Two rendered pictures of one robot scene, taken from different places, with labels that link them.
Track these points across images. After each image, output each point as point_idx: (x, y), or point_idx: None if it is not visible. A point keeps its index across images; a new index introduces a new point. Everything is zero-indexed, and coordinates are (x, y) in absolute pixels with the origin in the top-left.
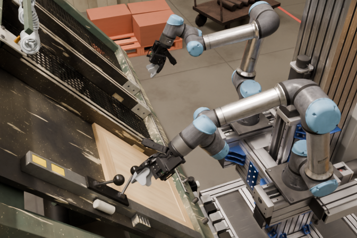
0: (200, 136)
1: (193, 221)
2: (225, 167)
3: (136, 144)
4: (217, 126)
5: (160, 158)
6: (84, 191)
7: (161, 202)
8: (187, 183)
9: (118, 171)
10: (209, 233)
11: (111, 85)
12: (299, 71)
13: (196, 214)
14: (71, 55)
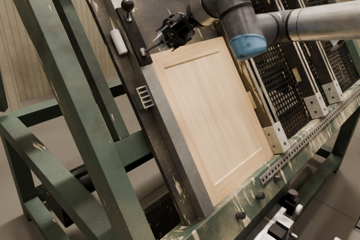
0: None
1: (225, 199)
2: (358, 231)
3: (251, 93)
4: (283, 31)
5: (180, 16)
6: (113, 12)
7: (207, 139)
8: (278, 185)
9: (188, 67)
10: (229, 229)
11: (295, 55)
12: None
13: (239, 199)
14: (272, 3)
